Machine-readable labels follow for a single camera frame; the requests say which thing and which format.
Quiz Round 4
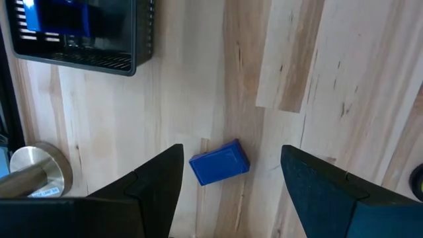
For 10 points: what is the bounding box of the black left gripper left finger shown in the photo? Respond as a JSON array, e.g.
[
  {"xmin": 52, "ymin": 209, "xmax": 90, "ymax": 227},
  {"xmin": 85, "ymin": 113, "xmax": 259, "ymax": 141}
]
[{"xmin": 85, "ymin": 143, "xmax": 185, "ymax": 238}]

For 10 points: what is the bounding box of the blue plastic box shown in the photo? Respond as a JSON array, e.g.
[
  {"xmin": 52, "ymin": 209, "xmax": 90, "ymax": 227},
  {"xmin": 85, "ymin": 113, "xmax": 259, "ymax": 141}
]
[
  {"xmin": 188, "ymin": 138, "xmax": 251, "ymax": 187},
  {"xmin": 22, "ymin": 0, "xmax": 92, "ymax": 38}
]

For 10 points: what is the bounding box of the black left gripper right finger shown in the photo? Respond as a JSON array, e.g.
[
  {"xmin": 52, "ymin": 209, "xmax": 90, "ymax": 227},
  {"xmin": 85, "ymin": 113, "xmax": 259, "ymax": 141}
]
[{"xmin": 280, "ymin": 144, "xmax": 414, "ymax": 238}]

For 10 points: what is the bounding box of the black slotted plastic basket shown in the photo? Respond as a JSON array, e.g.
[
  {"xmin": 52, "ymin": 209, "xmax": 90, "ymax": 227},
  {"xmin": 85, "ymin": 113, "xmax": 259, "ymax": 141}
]
[{"xmin": 5, "ymin": 0, "xmax": 155, "ymax": 77}]

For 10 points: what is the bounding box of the metal stand with round base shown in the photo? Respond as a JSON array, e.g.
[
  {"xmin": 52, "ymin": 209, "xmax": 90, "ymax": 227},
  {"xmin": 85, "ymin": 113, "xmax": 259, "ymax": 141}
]
[{"xmin": 0, "ymin": 141, "xmax": 74, "ymax": 199}]

